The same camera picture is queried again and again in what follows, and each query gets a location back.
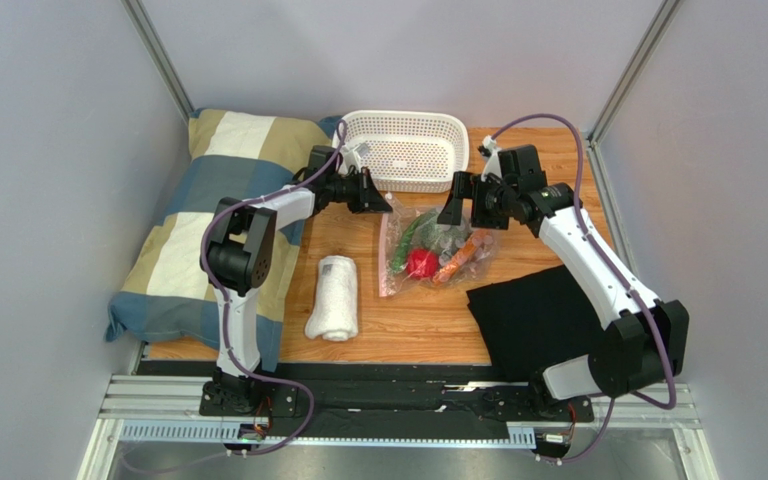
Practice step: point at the red fake tomato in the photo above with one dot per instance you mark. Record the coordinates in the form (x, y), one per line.
(421, 264)

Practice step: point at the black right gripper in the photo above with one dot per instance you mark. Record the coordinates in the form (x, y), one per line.
(475, 202)

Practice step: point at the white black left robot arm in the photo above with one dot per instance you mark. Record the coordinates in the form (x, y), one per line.
(236, 254)

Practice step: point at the green fake chili pepper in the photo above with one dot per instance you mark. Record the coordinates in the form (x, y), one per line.
(399, 259)

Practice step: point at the white perforated plastic basket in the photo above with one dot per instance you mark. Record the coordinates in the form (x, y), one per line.
(411, 152)

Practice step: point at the rolled white towel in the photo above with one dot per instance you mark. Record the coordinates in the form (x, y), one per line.
(335, 312)

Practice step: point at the plaid blue beige pillow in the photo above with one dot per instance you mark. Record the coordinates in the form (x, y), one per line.
(236, 156)

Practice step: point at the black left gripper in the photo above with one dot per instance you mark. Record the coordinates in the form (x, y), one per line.
(369, 197)

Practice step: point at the clear zip top bag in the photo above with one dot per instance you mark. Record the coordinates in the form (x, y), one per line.
(391, 228)

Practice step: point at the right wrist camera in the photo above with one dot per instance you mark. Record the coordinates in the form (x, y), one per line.
(518, 166)

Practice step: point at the black cloth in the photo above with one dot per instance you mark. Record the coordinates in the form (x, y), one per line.
(534, 322)

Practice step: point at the green fake leafy vegetable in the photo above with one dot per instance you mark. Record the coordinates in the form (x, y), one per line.
(440, 238)

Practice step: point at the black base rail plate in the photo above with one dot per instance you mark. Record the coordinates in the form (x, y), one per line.
(391, 401)

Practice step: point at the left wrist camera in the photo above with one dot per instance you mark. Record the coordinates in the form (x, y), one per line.
(350, 159)

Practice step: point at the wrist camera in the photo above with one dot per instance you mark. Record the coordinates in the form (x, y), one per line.
(518, 166)
(350, 159)

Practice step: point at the aluminium frame rail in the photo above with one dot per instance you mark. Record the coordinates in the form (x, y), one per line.
(148, 427)

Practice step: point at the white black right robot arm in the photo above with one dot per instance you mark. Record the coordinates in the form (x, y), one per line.
(642, 337)

